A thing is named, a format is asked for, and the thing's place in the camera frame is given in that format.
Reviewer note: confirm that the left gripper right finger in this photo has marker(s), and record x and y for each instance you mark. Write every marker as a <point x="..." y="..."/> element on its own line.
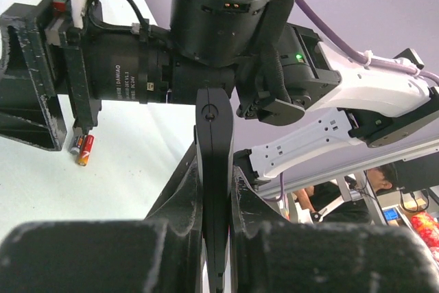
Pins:
<point x="270" y="254"/>

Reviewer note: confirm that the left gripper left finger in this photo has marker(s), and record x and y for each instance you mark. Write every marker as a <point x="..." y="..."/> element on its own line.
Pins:
<point x="160" y="253"/>

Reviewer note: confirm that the red orange battery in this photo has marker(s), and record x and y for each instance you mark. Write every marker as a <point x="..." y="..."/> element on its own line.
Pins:
<point x="85" y="151"/>

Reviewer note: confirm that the black grey battery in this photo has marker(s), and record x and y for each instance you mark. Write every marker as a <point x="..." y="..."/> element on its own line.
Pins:
<point x="76" y="144"/>

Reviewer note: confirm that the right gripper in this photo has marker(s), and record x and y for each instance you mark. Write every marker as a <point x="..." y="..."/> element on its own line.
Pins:
<point x="30" y="109"/>

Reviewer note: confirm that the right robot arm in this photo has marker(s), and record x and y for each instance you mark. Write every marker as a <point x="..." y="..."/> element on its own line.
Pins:
<point x="279" y="57"/>

